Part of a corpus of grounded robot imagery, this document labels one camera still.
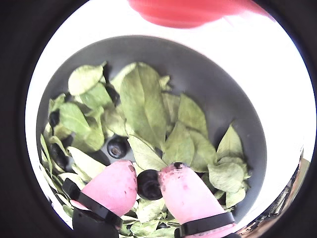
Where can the pink tipped gripper finger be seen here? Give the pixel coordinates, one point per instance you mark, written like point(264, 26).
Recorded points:
point(190, 198)
point(111, 191)

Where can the pile of green leaves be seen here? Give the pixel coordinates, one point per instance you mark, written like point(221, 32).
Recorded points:
point(141, 104)

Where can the red collapsible silicone cup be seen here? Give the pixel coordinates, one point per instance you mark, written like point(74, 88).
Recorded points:
point(173, 12)

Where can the dark grey round bowl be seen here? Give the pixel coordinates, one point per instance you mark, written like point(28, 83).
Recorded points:
point(198, 74)

